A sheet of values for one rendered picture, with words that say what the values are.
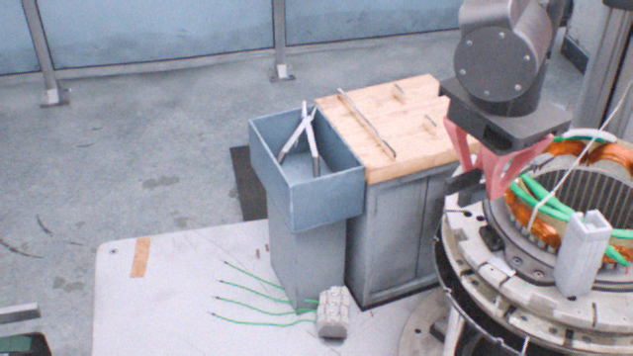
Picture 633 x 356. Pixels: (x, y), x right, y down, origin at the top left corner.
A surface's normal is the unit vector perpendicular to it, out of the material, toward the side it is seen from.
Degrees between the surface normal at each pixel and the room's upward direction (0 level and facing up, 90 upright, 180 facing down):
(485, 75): 89
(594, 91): 90
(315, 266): 90
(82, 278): 0
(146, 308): 0
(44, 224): 0
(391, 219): 90
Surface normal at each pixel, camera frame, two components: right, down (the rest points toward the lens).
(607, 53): -0.42, 0.57
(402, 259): 0.39, 0.58
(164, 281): 0.00, -0.78
